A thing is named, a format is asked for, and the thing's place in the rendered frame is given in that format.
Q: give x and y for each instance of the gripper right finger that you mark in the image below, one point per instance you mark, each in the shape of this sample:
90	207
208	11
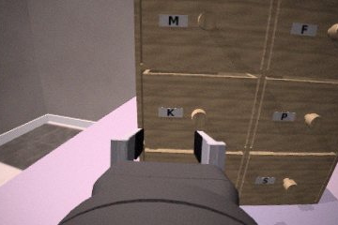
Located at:
207	151

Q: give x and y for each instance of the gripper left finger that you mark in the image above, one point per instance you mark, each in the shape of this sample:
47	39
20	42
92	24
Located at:
128	147

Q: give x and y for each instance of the small wooden chest of drawers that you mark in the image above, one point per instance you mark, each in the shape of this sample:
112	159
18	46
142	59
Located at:
258	73

